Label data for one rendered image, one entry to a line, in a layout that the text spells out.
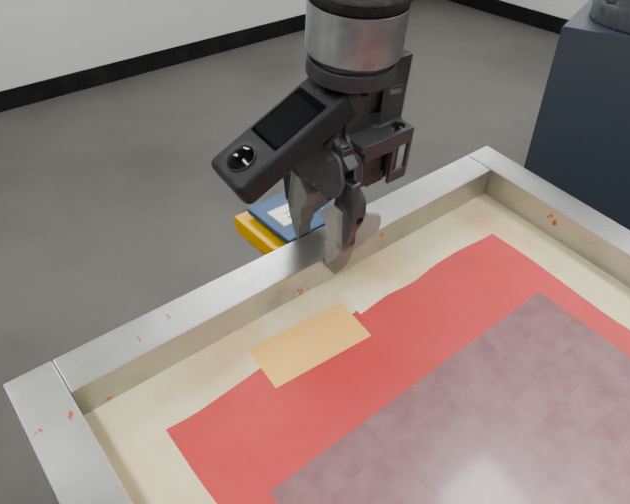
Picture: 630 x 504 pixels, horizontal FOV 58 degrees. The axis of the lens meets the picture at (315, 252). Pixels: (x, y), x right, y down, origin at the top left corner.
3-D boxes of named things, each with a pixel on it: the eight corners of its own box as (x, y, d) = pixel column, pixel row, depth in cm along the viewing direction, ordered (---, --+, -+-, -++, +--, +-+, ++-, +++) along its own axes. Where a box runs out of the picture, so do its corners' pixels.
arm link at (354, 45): (354, 28, 37) (280, -12, 42) (347, 92, 40) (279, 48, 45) (432, 6, 41) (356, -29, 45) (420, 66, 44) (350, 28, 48)
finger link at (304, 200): (340, 229, 62) (360, 168, 55) (297, 251, 59) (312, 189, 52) (323, 210, 63) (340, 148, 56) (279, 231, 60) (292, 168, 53)
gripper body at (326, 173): (405, 183, 53) (432, 59, 45) (335, 217, 49) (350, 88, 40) (351, 144, 57) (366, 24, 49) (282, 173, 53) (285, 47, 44)
